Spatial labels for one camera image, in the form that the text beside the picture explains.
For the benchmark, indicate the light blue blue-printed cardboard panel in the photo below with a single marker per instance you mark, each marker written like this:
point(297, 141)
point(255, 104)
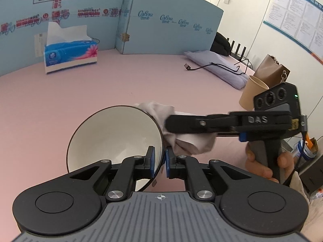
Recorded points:
point(151, 37)

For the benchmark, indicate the person's right hand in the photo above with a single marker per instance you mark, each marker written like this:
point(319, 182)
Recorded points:
point(257, 167)

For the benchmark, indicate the black bag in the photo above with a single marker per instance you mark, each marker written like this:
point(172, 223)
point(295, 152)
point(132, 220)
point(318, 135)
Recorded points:
point(219, 45)

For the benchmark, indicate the blue floral tissue box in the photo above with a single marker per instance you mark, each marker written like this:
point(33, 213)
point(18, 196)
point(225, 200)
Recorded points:
point(68, 55)

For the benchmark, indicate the pale wiping cloth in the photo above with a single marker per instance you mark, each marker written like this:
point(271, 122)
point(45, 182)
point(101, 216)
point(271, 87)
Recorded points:
point(191, 143)

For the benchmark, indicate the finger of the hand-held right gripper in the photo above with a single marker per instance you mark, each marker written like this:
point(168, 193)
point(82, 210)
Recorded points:
point(191, 124)

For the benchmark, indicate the wall poster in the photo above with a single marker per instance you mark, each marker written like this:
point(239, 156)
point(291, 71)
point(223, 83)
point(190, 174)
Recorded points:
point(297, 17)

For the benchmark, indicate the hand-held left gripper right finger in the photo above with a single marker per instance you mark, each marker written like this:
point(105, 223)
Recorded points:
point(168, 166)

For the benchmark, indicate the dark storage bin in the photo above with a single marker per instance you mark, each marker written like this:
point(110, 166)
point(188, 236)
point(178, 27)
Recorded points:
point(314, 174)

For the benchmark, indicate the blue white container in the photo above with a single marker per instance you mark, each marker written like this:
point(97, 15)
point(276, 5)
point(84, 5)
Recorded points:
point(299, 151)

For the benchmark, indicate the lilac pillow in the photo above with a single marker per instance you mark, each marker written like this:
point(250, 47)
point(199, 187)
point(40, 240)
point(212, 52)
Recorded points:
point(227, 77)

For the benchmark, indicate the black router with antennas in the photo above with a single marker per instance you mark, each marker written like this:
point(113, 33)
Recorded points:
point(239, 57)

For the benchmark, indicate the orange snack packet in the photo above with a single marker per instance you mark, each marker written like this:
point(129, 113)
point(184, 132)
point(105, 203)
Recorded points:
point(313, 145)

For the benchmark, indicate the light blue red-printed cardboard panel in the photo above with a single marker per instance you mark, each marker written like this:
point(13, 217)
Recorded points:
point(101, 27)

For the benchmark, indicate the brown paper cup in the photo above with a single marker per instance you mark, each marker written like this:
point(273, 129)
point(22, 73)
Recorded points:
point(249, 93)

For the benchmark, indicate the white bowl with dark rim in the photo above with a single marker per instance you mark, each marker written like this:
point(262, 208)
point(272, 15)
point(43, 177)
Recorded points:
point(108, 136)

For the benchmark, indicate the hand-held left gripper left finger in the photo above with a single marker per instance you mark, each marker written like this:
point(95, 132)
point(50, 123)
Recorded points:
point(151, 165)

